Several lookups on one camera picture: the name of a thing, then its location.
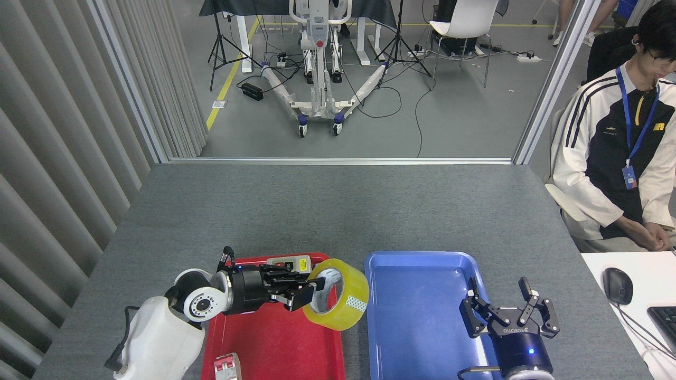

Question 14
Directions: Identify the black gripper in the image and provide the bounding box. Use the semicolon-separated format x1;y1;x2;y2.
227;264;326;316
459;277;561;377

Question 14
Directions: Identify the yellow tape roll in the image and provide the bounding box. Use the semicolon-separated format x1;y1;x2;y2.
303;258;370;331

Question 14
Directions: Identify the person's right hand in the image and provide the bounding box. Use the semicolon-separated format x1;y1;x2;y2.
631;223;659;251

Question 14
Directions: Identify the red plastic tray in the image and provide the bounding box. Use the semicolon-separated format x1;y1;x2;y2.
200;252;346;380

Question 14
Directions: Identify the blue plastic tray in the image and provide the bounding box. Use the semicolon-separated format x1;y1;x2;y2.
364;251;501;380

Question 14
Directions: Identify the white and red circuit breaker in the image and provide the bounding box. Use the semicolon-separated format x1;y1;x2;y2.
214;353;242;380

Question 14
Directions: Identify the black computer mouse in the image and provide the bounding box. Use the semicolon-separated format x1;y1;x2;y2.
603;268;634;306

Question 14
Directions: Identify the white desk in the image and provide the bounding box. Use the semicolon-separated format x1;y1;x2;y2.
581;251;676;380

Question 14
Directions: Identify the black keyboard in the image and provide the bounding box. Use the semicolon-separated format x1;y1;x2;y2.
647;306;676;355

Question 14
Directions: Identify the white stand on wheels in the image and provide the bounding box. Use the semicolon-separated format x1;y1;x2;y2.
260;0;389;138

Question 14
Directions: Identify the black tripod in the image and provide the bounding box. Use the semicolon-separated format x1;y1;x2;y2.
208;11;262;91
376;0;433;89

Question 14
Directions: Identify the grey pleated curtain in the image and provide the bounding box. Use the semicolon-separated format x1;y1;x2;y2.
0;0;209;380

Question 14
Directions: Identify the black chair back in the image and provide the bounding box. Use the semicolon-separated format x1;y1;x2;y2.
585;26;640;84

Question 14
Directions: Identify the table with black cloth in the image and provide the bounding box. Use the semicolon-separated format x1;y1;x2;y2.
199;0;398;73

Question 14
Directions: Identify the white chair with metal legs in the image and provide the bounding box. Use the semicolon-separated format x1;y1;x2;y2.
429;0;500;88

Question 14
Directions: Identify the white two-button switch box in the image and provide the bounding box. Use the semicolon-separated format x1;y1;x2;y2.
266;255;312;275

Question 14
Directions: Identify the black mouse cable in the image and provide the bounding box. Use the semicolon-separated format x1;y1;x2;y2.
615;303;676;362

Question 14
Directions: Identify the silver horizontal rail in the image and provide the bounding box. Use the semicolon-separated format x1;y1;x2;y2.
168;157;514;165

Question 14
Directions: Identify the seated person with lanyard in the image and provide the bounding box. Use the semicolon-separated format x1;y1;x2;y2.
549;0;676;253

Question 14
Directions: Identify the blue lanyard with badge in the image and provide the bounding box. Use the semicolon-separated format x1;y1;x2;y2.
615;66;661;191

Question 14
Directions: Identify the long black floor cable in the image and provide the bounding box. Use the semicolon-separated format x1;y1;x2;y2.
338;58;435;158

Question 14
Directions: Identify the silver post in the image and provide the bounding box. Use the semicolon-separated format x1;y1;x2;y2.
87;0;170;164
513;0;603;165

